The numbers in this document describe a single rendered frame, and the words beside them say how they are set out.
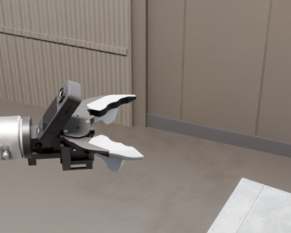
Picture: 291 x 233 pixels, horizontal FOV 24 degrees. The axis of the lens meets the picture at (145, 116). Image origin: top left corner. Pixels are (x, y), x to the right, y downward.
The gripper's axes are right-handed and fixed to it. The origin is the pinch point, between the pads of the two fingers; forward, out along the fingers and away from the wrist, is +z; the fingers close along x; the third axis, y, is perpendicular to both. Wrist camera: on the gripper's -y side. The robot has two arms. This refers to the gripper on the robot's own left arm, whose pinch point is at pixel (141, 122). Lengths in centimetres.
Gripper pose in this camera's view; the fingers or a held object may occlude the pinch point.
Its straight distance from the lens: 114.9
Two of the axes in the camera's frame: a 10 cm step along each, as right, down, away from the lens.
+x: 1.0, 6.8, -7.3
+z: 10.0, -0.5, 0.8
